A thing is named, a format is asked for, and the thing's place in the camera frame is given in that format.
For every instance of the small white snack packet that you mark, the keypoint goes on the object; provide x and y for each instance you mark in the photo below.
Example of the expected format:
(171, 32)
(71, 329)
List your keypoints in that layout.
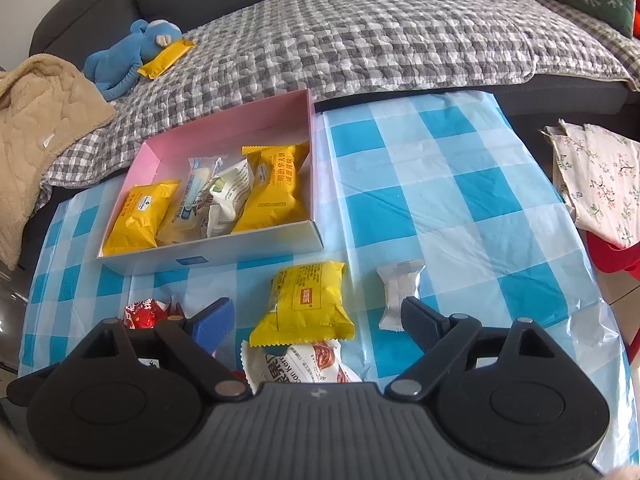
(400, 292)

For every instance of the blue plush toy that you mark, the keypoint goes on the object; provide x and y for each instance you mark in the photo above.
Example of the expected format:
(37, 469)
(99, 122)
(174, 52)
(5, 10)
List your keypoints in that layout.
(120, 57)

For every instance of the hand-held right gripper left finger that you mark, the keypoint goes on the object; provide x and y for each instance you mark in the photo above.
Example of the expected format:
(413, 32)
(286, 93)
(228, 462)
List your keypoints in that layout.
(216, 321)

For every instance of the yellow snack packet red label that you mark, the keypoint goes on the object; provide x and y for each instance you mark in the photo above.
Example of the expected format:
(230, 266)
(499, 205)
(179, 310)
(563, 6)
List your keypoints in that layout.
(305, 305)

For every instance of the grey checked quilt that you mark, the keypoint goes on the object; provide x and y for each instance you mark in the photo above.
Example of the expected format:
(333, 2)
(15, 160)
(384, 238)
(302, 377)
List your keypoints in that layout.
(350, 35)

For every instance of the red stool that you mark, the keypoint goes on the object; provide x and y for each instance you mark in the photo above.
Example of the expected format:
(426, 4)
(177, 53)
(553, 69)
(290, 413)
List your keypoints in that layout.
(615, 255)

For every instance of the white green snack packet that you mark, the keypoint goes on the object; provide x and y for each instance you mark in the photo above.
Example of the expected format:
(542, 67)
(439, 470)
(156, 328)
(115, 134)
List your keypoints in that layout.
(227, 200)

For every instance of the clear white snack packet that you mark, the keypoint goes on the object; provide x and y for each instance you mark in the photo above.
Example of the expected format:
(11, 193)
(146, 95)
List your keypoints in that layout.
(187, 205)

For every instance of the floral cloth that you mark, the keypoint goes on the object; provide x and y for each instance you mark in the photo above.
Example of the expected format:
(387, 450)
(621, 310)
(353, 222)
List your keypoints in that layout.
(600, 180)

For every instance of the beige fleece blanket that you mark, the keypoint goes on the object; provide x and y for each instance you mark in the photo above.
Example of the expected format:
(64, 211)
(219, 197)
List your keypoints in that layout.
(40, 135)

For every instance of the blue checked tablecloth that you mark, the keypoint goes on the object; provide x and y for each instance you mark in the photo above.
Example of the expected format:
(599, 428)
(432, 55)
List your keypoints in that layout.
(450, 185)

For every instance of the white cardboard box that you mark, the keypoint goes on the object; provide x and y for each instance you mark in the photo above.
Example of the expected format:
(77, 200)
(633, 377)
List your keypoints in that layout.
(235, 125)

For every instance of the white nut snack packet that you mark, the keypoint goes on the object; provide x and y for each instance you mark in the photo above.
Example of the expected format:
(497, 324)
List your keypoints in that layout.
(300, 366)

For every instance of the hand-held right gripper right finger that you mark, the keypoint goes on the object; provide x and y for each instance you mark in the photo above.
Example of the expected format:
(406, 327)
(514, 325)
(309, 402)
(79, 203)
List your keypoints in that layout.
(421, 326)

